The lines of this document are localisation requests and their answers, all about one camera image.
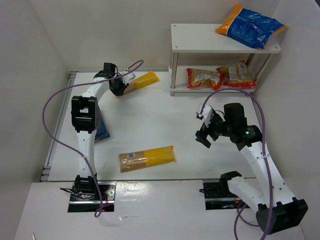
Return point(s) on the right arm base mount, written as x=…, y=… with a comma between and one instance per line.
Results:
x=216, y=198

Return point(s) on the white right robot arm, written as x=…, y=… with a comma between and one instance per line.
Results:
x=275, y=206

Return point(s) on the blue Barilla pasta box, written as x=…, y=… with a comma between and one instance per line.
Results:
x=102, y=132

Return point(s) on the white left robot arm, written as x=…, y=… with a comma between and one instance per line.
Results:
x=86, y=119

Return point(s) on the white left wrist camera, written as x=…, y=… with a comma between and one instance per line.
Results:
x=127, y=76

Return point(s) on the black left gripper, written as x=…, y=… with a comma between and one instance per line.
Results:
x=119, y=87

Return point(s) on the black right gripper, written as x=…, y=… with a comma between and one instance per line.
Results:
x=210, y=130

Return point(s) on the red pasta bag right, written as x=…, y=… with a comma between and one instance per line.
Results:
x=237, y=75

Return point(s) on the red pasta bag left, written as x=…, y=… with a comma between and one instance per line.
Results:
x=204, y=78

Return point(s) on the blue orange pasta bag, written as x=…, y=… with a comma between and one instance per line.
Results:
x=249, y=27

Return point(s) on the red pasta bag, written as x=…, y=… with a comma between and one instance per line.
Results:
x=204, y=78
x=237, y=75

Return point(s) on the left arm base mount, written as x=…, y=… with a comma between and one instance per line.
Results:
x=88, y=202

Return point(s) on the yellow spaghetti pack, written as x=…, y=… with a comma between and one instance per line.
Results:
x=146, y=158
x=140, y=82

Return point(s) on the white two-tier shelf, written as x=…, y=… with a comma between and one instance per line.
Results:
x=199, y=46

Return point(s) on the yellow spaghetti pack on table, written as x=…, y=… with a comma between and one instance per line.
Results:
x=146, y=158

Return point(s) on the metal table edge rail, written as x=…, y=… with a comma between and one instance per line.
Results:
x=47, y=165

